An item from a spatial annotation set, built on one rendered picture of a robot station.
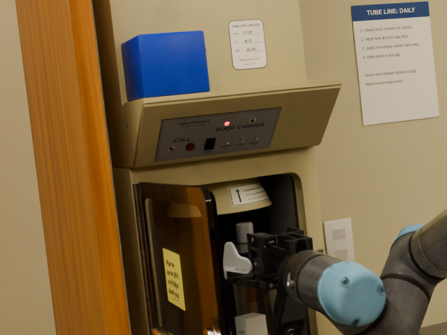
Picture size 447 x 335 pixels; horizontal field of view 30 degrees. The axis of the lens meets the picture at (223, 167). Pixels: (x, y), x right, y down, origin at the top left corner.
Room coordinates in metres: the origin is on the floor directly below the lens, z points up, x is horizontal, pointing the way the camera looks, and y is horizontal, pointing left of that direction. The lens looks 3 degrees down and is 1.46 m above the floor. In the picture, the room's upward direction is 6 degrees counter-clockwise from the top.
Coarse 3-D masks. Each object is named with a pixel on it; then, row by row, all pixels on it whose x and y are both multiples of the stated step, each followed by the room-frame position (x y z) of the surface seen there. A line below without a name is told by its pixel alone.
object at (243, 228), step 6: (246, 222) 1.36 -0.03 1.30; (240, 228) 1.34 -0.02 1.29; (246, 228) 1.33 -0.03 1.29; (252, 228) 1.34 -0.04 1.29; (240, 234) 1.34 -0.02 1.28; (246, 234) 1.33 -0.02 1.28; (252, 234) 1.34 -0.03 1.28; (240, 240) 1.34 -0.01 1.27; (246, 240) 1.33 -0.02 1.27; (252, 240) 1.34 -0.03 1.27; (240, 246) 1.31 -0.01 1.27; (246, 246) 1.31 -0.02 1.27; (222, 252) 1.33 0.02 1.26; (240, 252) 1.30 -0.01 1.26; (246, 252) 1.30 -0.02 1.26
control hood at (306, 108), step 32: (160, 96) 1.18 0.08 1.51; (192, 96) 1.19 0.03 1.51; (224, 96) 1.21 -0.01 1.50; (256, 96) 1.23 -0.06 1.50; (288, 96) 1.26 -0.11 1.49; (320, 96) 1.28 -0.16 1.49; (128, 128) 1.25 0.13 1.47; (288, 128) 1.31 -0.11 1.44; (320, 128) 1.34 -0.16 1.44; (128, 160) 1.27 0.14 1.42; (192, 160) 1.29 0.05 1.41
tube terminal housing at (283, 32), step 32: (96, 0) 1.35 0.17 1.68; (128, 0) 1.29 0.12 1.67; (160, 0) 1.30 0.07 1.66; (192, 0) 1.32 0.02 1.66; (224, 0) 1.34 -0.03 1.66; (256, 0) 1.36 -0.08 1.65; (288, 0) 1.38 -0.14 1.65; (96, 32) 1.37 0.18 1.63; (128, 32) 1.28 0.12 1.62; (160, 32) 1.30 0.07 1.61; (224, 32) 1.34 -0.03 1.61; (288, 32) 1.38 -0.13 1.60; (224, 64) 1.34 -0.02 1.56; (288, 64) 1.38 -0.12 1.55; (224, 160) 1.33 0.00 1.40; (256, 160) 1.35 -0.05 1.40; (288, 160) 1.37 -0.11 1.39; (128, 192) 1.29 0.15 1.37; (128, 224) 1.31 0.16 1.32; (320, 224) 1.39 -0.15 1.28; (128, 256) 1.34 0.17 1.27; (128, 288) 1.36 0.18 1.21; (320, 320) 1.38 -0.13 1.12
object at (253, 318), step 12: (252, 264) 1.30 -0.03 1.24; (228, 288) 1.32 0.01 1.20; (240, 288) 1.30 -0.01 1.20; (252, 288) 1.30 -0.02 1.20; (228, 300) 1.32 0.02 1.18; (240, 300) 1.30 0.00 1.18; (252, 300) 1.30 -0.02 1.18; (264, 300) 1.30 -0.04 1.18; (228, 312) 1.33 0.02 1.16; (240, 312) 1.30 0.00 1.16; (252, 312) 1.30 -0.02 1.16; (264, 312) 1.30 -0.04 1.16; (240, 324) 1.30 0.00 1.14; (252, 324) 1.30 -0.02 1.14; (264, 324) 1.30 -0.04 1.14
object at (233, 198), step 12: (240, 180) 1.38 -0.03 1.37; (252, 180) 1.40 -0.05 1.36; (216, 192) 1.36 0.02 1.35; (228, 192) 1.36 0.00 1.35; (240, 192) 1.37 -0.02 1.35; (252, 192) 1.38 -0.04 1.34; (264, 192) 1.41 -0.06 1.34; (216, 204) 1.35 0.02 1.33; (228, 204) 1.35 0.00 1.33; (240, 204) 1.36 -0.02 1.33; (252, 204) 1.37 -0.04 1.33; (264, 204) 1.39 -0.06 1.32
